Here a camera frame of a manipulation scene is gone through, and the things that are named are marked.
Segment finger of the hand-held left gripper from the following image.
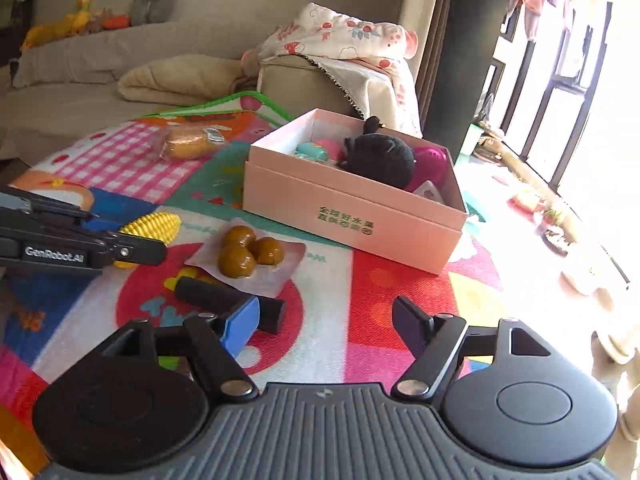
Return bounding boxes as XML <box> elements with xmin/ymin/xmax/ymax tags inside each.
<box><xmin>0</xmin><ymin>187</ymin><xmax>96</xmax><ymax>231</ymax></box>
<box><xmin>97</xmin><ymin>230</ymin><xmax>167</xmax><ymax>267</ymax></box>

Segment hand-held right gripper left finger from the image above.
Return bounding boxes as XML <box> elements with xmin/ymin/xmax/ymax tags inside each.
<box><xmin>100</xmin><ymin>296</ymin><xmax>261</xmax><ymax>401</ymax></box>

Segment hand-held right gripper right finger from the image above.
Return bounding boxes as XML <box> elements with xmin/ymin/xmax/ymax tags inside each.
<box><xmin>390</xmin><ymin>296</ymin><xmax>566</xmax><ymax>401</ymax></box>

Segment yellow toy corn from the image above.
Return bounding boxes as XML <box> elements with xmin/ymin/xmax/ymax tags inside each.
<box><xmin>112</xmin><ymin>212</ymin><xmax>180</xmax><ymax>268</ymax></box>

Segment black cylinder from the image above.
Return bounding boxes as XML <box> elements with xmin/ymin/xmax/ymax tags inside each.
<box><xmin>172</xmin><ymin>276</ymin><xmax>286</xmax><ymax>335</ymax></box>

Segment chestnut packet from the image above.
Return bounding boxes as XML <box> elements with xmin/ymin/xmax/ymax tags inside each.
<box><xmin>184</xmin><ymin>217</ymin><xmax>307</xmax><ymax>298</ymax></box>

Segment oblong bread packet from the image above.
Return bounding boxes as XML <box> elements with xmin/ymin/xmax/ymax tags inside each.
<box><xmin>160</xmin><ymin>125</ymin><xmax>226</xmax><ymax>162</ymax></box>

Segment pink cardboard box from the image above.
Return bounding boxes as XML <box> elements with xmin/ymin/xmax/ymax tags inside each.
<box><xmin>242</xmin><ymin>107</ymin><xmax>469</xmax><ymax>276</ymax></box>

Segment pink plastic strainer basket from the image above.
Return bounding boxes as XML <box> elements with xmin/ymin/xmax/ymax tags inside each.
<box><xmin>405</xmin><ymin>145</ymin><xmax>448</xmax><ymax>193</ymax></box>

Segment black plush toy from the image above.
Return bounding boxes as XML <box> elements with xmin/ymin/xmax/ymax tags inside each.
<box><xmin>336</xmin><ymin>116</ymin><xmax>417</xmax><ymax>191</ymax></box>

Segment pink and teal pig toy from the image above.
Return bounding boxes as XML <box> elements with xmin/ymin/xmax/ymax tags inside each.
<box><xmin>295</xmin><ymin>137</ymin><xmax>346</xmax><ymax>166</ymax></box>

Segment colourful play mat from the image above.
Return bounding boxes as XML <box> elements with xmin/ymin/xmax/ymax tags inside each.
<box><xmin>0</xmin><ymin>91</ymin><xmax>506</xmax><ymax>480</ymax></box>

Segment beige sofa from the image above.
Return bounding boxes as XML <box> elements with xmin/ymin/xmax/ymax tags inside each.
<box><xmin>0</xmin><ymin>20</ymin><xmax>401</xmax><ymax>171</ymax></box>

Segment folded beige blanket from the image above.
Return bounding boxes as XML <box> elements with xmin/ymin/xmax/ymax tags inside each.
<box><xmin>117</xmin><ymin>57</ymin><xmax>261</xmax><ymax>108</ymax></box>

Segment yellow plush toy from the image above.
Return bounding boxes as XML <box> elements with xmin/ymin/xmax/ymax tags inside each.
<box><xmin>20</xmin><ymin>0</ymin><xmax>96</xmax><ymax>52</ymax></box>

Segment brown plush toy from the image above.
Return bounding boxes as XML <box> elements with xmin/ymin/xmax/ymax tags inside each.
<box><xmin>87</xmin><ymin>7</ymin><xmax>113</xmax><ymax>33</ymax></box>

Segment dark curtain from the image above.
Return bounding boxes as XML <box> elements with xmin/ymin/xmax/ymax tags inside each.
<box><xmin>417</xmin><ymin>0</ymin><xmax>518</xmax><ymax>161</ymax></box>

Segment floral quilt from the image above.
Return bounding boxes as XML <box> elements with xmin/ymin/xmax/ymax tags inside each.
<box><xmin>241</xmin><ymin>2</ymin><xmax>423</xmax><ymax>136</ymax></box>

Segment hanging clothes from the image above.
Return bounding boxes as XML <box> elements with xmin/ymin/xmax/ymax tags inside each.
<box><xmin>510</xmin><ymin>0</ymin><xmax>640</xmax><ymax>43</ymax></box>

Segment black window frame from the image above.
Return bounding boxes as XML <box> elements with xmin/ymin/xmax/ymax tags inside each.
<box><xmin>492</xmin><ymin>0</ymin><xmax>640</xmax><ymax>201</ymax></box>

